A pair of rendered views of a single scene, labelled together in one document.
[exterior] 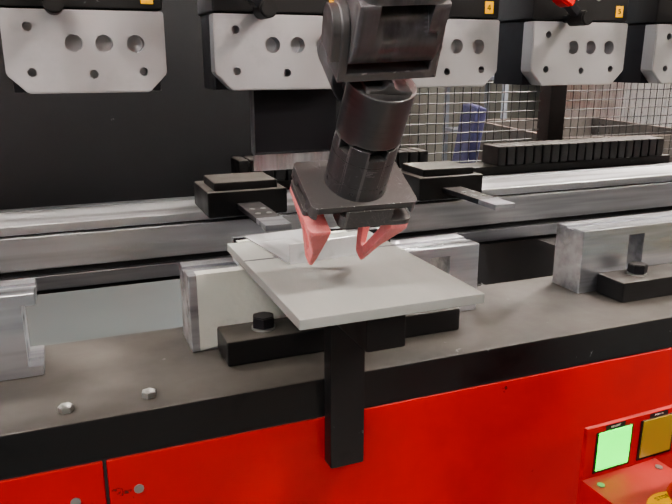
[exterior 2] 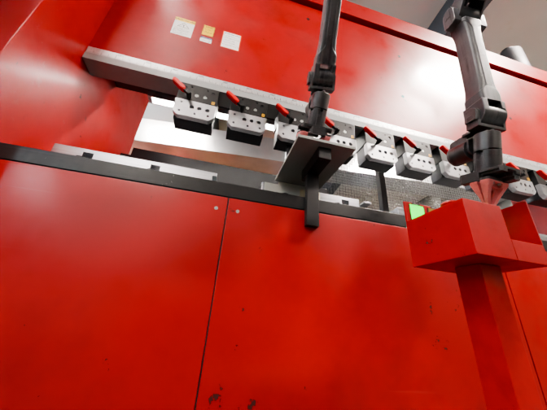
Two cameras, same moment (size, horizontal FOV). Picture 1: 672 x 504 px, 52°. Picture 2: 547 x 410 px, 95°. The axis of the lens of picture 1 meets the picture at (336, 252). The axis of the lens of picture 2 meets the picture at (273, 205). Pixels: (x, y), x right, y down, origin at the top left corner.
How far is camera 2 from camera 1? 0.69 m
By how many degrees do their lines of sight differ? 41
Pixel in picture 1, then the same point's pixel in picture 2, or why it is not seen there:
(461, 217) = not seen: hidden behind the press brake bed
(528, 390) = (383, 228)
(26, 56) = (233, 119)
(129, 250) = not seen: hidden behind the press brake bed
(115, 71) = (252, 126)
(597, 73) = (389, 159)
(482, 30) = (351, 141)
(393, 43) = (323, 75)
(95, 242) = not seen: hidden behind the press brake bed
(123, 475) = (234, 204)
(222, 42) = (280, 127)
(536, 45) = (368, 147)
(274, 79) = (292, 137)
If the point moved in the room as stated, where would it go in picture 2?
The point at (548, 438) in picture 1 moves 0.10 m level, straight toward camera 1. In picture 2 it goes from (397, 254) to (395, 245)
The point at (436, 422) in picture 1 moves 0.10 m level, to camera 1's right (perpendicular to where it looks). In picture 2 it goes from (347, 228) to (381, 228)
